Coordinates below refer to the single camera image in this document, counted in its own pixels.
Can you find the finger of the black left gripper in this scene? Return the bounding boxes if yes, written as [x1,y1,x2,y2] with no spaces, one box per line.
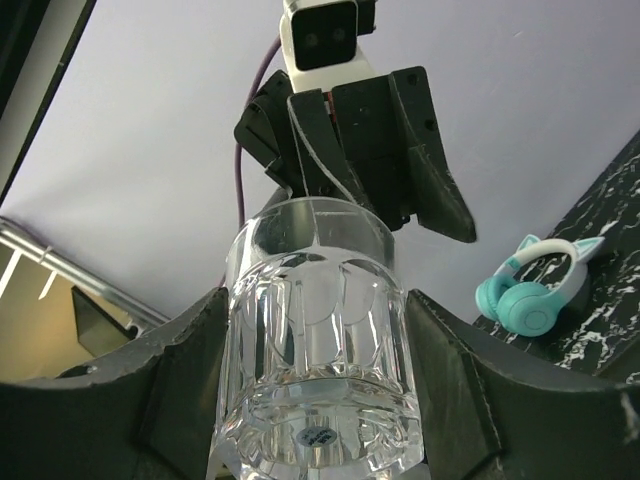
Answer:
[389,67,476,244]
[287,89,374,210]

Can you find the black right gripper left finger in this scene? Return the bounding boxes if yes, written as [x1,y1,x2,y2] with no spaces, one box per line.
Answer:
[1,288,228,479]

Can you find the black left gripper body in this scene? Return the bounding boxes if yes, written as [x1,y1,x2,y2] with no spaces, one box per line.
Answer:
[234,71,416,230]

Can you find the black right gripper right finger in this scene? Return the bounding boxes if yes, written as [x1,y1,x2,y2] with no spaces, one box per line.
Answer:
[407,290,639,479]

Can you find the clear drinking glass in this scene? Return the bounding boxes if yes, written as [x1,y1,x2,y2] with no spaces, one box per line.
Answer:
[213,197,425,479]

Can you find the teal cat ear headphones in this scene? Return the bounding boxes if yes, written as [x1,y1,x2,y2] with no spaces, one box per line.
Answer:
[475,234,605,338]

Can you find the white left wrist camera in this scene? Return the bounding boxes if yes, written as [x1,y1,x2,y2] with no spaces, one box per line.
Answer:
[279,0,376,93]

